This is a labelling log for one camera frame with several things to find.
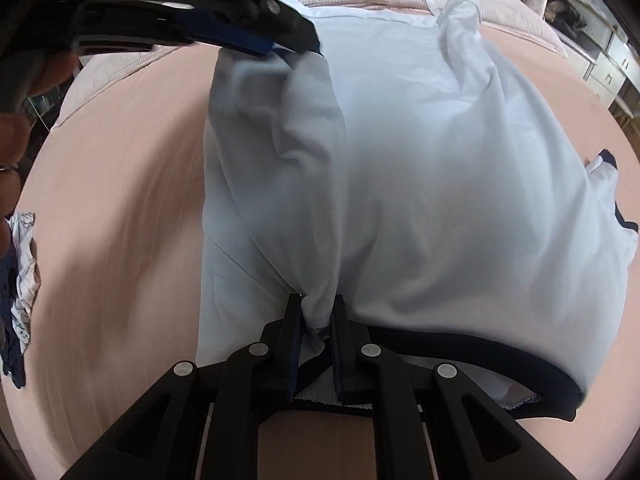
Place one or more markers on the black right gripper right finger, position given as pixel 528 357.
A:
pixel 430 420

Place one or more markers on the white navy-trimmed jacket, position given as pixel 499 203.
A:
pixel 412 169

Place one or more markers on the person's hand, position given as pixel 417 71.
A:
pixel 15 131

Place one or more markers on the white cabinet furniture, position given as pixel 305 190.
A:
pixel 600 51

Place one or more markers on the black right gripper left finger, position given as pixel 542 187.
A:
pixel 203 422

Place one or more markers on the pink bed sheet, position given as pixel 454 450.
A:
pixel 117 193

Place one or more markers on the patterned small garment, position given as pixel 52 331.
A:
pixel 20 284

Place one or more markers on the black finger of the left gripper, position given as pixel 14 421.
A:
pixel 254 27

